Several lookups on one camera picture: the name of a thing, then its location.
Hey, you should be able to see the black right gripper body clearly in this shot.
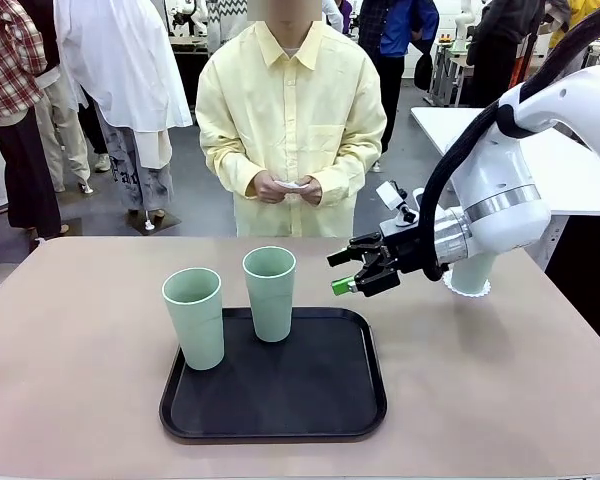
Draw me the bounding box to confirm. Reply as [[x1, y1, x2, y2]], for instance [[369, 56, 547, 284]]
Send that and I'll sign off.
[[378, 222, 432, 276]]

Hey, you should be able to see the mint green plastic cup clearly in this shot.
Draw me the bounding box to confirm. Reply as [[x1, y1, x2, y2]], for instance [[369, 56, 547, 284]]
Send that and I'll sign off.
[[161, 267, 226, 372], [241, 245, 298, 344], [449, 249, 498, 296]]

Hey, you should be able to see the person's left forearm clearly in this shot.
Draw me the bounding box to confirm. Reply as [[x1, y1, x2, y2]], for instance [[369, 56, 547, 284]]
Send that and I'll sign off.
[[318, 142, 384, 202]]

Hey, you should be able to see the person's right forearm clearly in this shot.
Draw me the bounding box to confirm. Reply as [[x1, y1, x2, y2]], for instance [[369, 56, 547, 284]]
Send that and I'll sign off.
[[201, 142, 261, 200]]

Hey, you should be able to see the person's left hand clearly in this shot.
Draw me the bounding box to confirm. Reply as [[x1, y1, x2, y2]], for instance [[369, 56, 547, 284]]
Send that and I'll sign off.
[[293, 175, 324, 208]]

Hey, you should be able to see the person's right hand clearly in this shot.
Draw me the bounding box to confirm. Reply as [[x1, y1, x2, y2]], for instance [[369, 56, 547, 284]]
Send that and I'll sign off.
[[253, 170, 288, 205]]

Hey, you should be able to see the white background table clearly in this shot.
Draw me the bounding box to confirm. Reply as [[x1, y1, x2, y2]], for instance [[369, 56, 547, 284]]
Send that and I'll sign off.
[[410, 106, 600, 271]]

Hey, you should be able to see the black plastic tray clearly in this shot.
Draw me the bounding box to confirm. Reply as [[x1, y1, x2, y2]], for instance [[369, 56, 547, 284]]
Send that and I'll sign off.
[[158, 306, 389, 445]]

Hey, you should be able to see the person in yellow shirt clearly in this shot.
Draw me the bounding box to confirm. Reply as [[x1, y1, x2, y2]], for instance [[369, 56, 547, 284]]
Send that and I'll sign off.
[[195, 0, 388, 239]]

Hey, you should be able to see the black hanging bag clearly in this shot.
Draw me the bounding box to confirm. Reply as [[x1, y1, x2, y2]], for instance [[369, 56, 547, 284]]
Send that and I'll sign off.
[[413, 52, 435, 92]]

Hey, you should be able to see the person in black clothes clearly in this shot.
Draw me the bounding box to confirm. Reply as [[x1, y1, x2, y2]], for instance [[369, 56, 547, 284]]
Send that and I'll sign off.
[[544, 214, 600, 362]]

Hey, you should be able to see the person in blue jacket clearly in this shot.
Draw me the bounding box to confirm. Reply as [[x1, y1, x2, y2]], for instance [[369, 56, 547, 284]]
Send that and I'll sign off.
[[357, 0, 440, 174]]

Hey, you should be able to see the person in dark jacket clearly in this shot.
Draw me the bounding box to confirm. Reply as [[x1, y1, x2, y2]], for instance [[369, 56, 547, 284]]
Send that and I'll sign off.
[[465, 0, 547, 109]]

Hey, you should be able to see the person in zigzag sweater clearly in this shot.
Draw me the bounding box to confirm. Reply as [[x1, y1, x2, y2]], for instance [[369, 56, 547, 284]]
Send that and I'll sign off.
[[207, 0, 250, 54]]

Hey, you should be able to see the person in yellow jacket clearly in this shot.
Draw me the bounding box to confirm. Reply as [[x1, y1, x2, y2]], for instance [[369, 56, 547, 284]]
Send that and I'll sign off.
[[547, 0, 600, 51]]

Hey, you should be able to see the person in beige trousers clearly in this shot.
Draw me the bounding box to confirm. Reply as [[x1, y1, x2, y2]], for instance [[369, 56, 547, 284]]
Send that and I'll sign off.
[[32, 67, 113, 195]]

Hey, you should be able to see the person in plaid shirt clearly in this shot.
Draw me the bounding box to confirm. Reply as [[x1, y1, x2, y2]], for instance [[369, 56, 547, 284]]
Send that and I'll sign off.
[[0, 0, 64, 241]]

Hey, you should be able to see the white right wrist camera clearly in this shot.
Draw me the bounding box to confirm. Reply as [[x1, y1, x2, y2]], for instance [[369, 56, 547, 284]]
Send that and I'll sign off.
[[376, 181, 422, 236]]

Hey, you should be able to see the black cable sleeve bundle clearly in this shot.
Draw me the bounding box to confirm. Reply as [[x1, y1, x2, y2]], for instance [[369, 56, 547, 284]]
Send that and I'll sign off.
[[417, 0, 600, 283]]

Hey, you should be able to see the orange and black post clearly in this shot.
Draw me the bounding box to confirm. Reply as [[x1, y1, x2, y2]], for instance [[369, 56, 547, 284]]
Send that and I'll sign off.
[[509, 29, 539, 87]]

